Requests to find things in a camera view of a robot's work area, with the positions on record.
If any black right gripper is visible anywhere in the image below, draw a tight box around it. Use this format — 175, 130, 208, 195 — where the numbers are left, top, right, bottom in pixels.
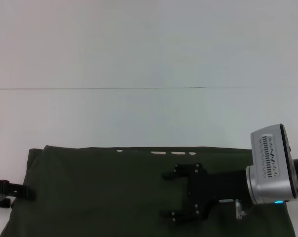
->
159, 162, 250, 222

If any dark green t-shirt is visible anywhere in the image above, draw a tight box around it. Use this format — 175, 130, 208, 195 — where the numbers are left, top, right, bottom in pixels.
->
0, 145, 297, 237

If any silver right gripper cable connector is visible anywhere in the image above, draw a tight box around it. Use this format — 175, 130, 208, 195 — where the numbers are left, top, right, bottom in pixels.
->
234, 199, 248, 220

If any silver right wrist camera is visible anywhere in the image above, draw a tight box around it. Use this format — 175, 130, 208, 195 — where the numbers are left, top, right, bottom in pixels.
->
250, 123, 293, 182

